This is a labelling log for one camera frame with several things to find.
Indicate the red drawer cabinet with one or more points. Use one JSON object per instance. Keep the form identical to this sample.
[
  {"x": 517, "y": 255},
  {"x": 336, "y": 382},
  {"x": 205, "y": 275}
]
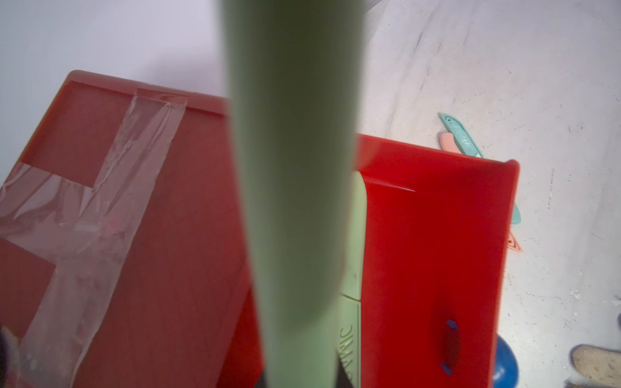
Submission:
[{"x": 123, "y": 260}]

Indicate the red top drawer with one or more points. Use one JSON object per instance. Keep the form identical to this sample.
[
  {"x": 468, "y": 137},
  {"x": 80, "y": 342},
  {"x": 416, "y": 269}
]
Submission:
[{"x": 436, "y": 232}]

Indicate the teal knife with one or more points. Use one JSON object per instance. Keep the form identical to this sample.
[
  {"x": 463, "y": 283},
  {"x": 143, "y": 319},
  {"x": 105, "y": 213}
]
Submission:
[{"x": 463, "y": 139}]

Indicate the pink knife right side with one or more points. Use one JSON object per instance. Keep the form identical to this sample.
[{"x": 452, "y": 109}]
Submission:
[{"x": 448, "y": 144}]

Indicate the light green knife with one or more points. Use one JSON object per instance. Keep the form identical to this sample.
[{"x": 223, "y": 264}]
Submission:
[
  {"x": 294, "y": 70},
  {"x": 354, "y": 291}
]

